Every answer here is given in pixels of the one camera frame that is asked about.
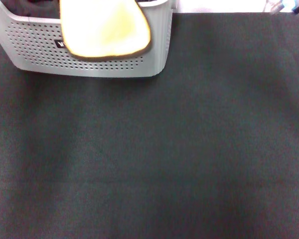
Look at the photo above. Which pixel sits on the yellow and grey towel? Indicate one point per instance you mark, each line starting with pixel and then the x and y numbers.
pixel 102 30

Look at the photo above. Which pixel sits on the black tablecloth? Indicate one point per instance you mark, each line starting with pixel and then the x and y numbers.
pixel 164 149

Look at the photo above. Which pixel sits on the grey perforated plastic storage box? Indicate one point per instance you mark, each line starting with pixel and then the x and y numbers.
pixel 27 49

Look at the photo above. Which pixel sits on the black cloth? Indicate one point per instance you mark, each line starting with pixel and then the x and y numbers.
pixel 35 8

